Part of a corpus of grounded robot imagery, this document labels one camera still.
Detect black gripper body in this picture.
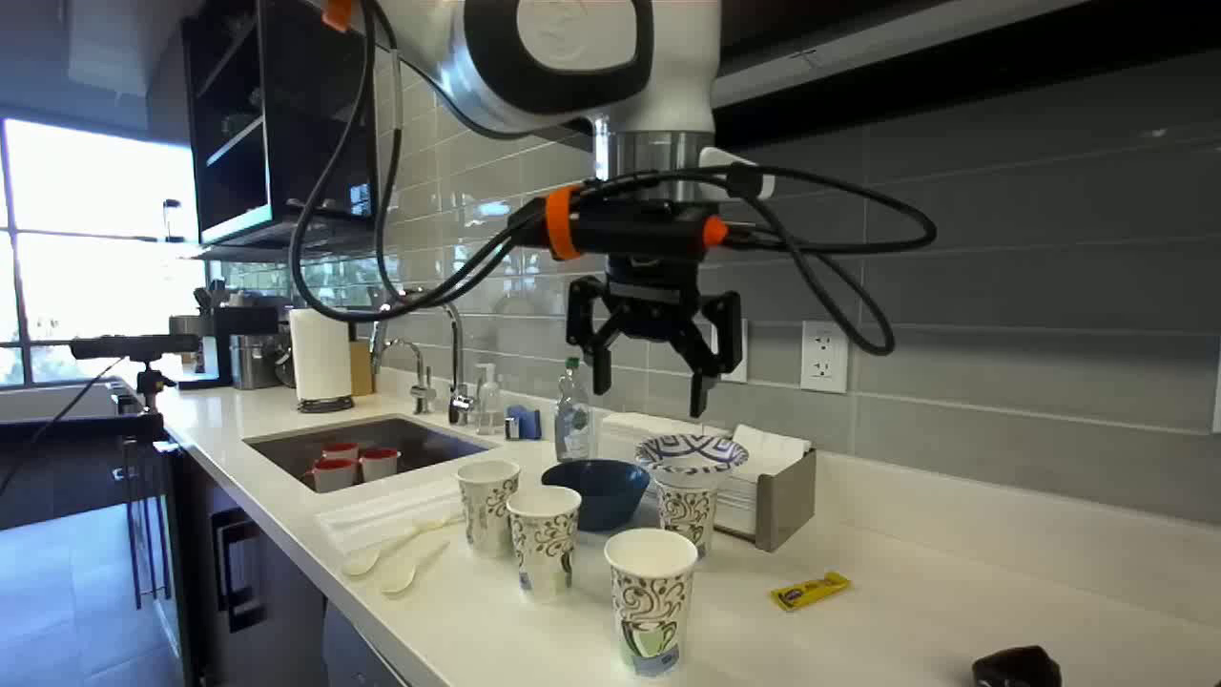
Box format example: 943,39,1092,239
593,247,732,347

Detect patterned paper cup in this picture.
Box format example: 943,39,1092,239
652,456,728,557
455,456,522,559
598,528,701,678
505,486,586,604

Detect blue bowl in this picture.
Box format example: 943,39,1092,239
539,456,658,534

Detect clear dish soap bottle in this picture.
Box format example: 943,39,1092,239
553,352,598,464

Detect white napkins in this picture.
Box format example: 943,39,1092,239
719,421,818,537

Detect blue sponge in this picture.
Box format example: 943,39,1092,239
505,402,545,441

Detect chrome faucet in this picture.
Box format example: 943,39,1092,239
434,303,481,431

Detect small chrome tap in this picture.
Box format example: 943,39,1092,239
373,322,441,421

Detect steel sink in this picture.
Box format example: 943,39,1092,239
240,417,491,497

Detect yellow packet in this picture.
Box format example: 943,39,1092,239
767,570,857,614

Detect white paper towel roll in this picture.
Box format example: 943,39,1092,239
287,306,359,417

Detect grey under-cabinet light bar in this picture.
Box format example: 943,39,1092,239
710,0,1088,115

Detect white plastic spoon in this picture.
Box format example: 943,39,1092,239
373,534,457,598
339,521,430,585

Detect black coffee machine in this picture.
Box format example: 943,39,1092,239
194,277,294,392

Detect dark open shelf cabinet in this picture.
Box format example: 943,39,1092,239
179,0,382,252

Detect dark base cabinet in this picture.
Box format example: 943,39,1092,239
170,441,430,687

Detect black knob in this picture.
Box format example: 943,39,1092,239
968,641,1064,687

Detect bright window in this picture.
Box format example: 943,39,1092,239
0,112,208,389

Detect black table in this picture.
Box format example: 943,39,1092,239
0,376,177,534

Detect black wrist camera orange bands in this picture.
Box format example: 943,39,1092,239
507,165,778,267

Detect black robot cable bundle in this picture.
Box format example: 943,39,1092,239
283,0,943,362

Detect black camera on tripod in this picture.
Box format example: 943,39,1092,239
68,332,208,412

